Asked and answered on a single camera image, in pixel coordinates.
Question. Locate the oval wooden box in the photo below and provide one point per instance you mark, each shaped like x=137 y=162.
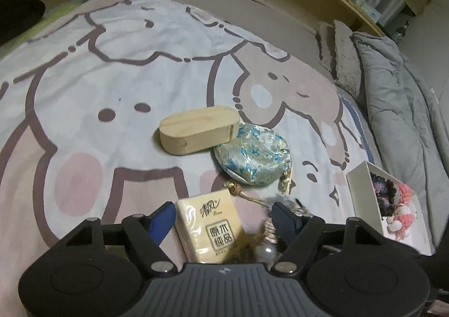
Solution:
x=196 y=129

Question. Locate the pink crochet toy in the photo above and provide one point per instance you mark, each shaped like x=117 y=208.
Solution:
x=407 y=213

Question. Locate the cartoon printed blanket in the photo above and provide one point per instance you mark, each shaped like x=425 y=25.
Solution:
x=105 y=68

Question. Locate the blue floral brocade pouch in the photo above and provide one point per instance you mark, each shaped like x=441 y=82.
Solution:
x=252 y=159

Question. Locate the grey duvet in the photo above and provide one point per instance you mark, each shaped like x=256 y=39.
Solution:
x=403 y=110

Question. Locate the green glass bottle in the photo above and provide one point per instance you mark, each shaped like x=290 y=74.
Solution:
x=401 y=31

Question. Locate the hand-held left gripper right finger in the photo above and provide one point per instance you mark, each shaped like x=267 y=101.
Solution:
x=283 y=220

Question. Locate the yellow tissue pack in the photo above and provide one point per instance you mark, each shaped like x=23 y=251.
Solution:
x=207 y=225

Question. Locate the beige fluffy pillow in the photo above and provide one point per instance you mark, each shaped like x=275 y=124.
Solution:
x=347 y=57
x=326 y=45

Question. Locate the dark crochet flower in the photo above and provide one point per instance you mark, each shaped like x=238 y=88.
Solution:
x=384 y=192

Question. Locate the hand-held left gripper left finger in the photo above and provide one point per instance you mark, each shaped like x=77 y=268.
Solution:
x=161 y=220

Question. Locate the dark brown cushion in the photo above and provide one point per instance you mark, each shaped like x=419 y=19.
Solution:
x=17 y=15

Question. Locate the white cardboard box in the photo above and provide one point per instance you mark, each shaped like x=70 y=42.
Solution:
x=364 y=194

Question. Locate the green tissue box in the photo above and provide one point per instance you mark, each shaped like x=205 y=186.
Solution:
x=371 y=10

